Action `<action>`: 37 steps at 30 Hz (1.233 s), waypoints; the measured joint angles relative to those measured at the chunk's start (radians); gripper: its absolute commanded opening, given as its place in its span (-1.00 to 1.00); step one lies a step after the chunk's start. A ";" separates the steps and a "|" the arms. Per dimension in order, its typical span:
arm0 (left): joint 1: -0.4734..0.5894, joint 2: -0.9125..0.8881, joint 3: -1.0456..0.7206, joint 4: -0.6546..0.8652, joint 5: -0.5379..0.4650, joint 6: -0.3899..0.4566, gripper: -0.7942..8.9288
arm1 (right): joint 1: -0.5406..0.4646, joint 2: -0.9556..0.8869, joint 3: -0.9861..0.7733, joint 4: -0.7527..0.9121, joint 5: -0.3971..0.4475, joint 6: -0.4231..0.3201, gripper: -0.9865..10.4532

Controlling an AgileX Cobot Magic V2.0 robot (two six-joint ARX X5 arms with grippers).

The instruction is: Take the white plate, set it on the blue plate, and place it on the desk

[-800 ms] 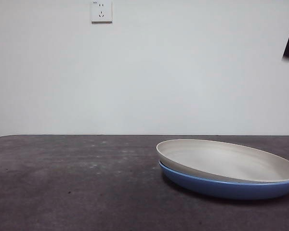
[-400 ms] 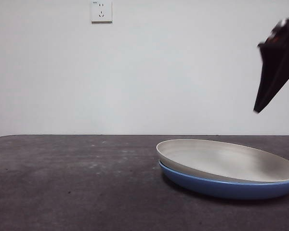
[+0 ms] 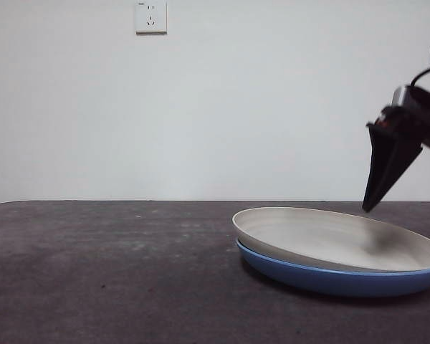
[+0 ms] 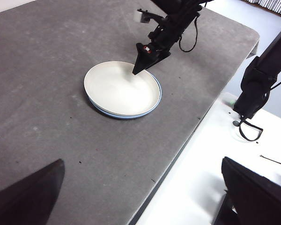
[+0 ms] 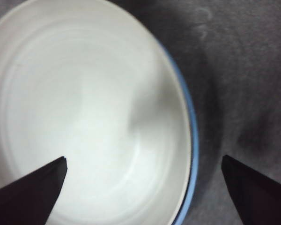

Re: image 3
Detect white round plate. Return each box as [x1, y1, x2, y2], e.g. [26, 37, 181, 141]
[231, 206, 430, 273]

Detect blue round plate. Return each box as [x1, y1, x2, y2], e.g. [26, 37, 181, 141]
[235, 239, 430, 298]

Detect white wall socket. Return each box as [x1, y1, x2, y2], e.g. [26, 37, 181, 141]
[135, 1, 168, 36]

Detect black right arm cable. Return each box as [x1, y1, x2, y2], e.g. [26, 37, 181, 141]
[409, 67, 430, 88]

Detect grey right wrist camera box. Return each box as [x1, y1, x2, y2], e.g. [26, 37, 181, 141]
[391, 85, 417, 109]

